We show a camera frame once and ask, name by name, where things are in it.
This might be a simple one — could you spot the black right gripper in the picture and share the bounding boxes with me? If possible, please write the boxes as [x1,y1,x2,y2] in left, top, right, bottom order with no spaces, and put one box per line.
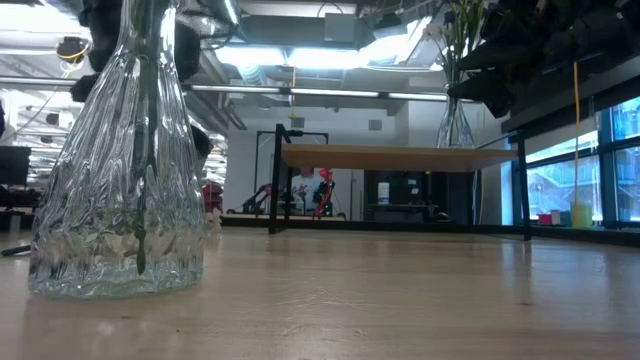
[447,0,581,119]

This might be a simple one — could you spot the artificial lavender bunch green leaves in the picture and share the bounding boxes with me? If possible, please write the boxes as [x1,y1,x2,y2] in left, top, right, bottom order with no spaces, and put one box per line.
[433,0,490,89]

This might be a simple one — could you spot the clear ribbed glass vase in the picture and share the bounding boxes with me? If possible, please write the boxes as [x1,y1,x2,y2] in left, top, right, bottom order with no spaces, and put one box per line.
[435,74,477,150]
[28,0,207,300]

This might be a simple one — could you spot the purple orchid flower spray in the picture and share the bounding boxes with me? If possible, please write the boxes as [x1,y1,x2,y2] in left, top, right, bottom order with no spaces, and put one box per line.
[132,0,160,276]

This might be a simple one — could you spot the wooden shelf black legs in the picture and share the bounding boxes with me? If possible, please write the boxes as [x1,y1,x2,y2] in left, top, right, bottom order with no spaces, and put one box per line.
[268,123,534,243]

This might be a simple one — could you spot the bright ceiling light panel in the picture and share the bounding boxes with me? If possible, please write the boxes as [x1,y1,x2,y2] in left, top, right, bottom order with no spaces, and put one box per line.
[214,44,381,71]

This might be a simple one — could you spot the dark background cabinet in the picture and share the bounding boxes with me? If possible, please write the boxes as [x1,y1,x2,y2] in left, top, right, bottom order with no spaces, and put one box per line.
[363,169,477,224]

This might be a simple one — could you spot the long fluorescent light fixture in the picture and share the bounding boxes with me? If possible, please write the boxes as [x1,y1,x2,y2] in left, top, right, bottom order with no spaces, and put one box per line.
[180,81,450,105]

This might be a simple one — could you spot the grey ceiling box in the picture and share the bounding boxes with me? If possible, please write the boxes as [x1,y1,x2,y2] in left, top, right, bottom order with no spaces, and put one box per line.
[323,12,358,44]

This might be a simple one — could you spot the black computer monitor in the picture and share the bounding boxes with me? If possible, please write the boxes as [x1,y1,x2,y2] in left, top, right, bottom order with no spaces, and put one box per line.
[0,145,33,188]

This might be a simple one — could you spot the white artificial flower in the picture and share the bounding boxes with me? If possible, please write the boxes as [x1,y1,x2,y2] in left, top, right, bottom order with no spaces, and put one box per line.
[205,208,223,235]

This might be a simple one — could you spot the person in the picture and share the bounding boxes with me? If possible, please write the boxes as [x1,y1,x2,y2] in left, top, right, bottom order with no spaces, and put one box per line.
[291,167,324,216]

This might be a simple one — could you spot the thin black table item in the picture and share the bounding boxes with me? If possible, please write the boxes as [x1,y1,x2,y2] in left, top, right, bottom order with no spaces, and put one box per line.
[0,243,32,258]

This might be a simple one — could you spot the black hanging device yellow cable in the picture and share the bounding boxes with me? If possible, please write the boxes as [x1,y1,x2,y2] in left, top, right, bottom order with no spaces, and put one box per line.
[54,35,94,65]

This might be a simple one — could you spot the yellow hanging cord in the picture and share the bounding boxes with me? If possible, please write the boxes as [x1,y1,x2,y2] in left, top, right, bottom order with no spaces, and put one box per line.
[288,65,298,120]

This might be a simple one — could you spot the thin black background frame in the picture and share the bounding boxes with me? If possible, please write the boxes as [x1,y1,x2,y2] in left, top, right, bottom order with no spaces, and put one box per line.
[254,129,330,221]

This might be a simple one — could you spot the black aluminium table frame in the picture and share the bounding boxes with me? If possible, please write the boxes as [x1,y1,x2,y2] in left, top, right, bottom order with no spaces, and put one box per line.
[219,213,640,247]

